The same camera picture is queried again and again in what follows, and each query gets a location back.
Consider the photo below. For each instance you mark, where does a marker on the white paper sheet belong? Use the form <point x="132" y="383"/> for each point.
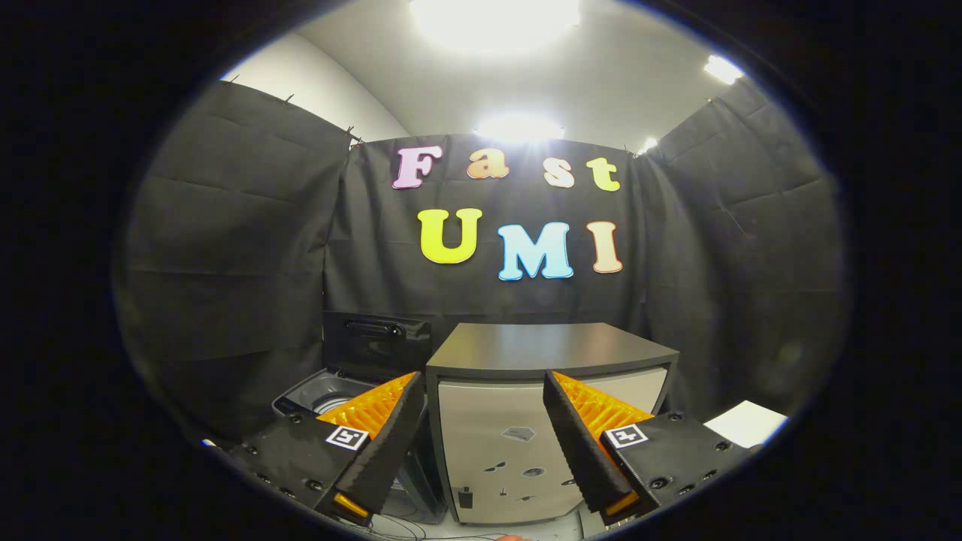
<point x="748" y="423"/>

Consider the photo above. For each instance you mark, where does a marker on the beige cabinet with dark top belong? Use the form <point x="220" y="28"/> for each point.
<point x="488" y="451"/>

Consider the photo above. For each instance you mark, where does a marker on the bright ceiling light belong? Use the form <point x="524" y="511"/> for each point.
<point x="648" y="145"/>
<point x="518" y="128"/>
<point x="496" y="19"/>

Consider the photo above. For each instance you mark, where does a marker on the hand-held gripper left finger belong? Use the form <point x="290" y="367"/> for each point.
<point x="391" y="443"/>

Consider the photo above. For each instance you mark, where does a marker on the rectangular ceiling light panel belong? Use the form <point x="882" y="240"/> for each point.
<point x="723" y="69"/>

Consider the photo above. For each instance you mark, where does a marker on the black backdrop cloth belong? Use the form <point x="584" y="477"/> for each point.
<point x="240" y="248"/>

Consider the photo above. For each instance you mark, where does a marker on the dark grey washing machine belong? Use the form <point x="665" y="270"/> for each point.
<point x="308" y="394"/>

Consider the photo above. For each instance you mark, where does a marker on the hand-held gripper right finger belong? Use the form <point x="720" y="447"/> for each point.
<point x="579" y="447"/>

